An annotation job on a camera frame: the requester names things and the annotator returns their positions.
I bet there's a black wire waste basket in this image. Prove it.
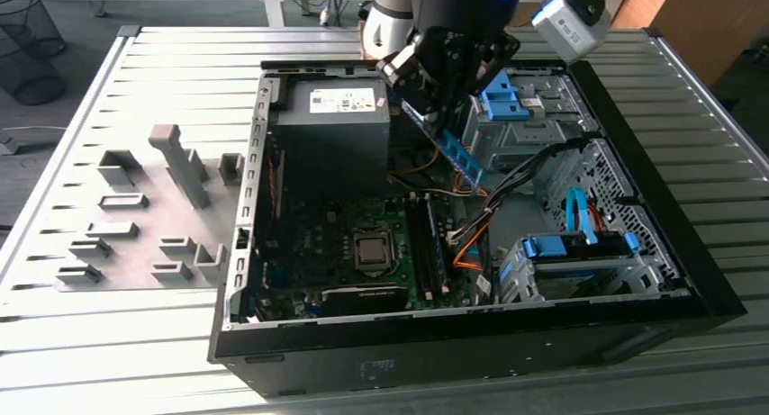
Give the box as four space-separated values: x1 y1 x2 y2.
0 0 68 106

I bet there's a green RAM stick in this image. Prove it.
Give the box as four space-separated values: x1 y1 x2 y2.
398 98 490 196

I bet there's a hard disk in blue carrier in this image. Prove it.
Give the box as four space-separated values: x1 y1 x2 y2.
519 231 642 261

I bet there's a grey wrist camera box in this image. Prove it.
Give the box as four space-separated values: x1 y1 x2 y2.
530 0 614 59

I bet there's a white desk frame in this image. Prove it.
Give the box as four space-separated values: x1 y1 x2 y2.
260 0 640 29

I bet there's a grey parts rack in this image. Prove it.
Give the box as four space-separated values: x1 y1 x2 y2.
53 122 246 295

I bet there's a CPU in socket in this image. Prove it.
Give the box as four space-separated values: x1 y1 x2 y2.
348 228 398 273

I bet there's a thin orange wire loop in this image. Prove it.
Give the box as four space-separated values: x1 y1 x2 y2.
389 147 443 177

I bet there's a brown wooden cabinet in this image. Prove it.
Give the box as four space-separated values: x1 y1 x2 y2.
612 0 769 88

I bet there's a red thin wire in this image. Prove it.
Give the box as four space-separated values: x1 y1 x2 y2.
267 151 284 219

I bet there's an installed RAM stick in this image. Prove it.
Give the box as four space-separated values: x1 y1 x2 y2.
426 197 451 295

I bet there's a blue plastic drive bracket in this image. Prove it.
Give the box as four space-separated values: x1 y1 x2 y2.
478 70 534 122

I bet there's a green motherboard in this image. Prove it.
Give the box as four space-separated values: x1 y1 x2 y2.
258 194 482 320

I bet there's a black graphics card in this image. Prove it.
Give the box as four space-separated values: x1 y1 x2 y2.
319 284 411 318

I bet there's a black cable bundle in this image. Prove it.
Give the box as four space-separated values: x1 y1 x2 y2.
447 138 589 246

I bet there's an orange flat data cable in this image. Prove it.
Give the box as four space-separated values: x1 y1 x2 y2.
451 233 483 271

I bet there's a blue flat data cable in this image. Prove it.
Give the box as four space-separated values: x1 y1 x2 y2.
566 186 601 246

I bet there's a white floor cable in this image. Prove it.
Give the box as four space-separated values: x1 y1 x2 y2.
0 124 65 156

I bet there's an empty black RAM slot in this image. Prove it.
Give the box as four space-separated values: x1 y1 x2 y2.
403 192 437 301

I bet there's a black open PC case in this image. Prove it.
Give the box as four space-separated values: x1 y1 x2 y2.
207 58 750 398

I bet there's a grey metal drive cage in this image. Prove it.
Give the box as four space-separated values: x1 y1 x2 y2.
459 70 603 196

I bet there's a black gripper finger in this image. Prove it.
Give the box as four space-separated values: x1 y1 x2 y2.
463 31 523 97
375 27 469 133

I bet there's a grey power supply unit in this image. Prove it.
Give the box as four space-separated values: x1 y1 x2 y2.
270 79 393 194

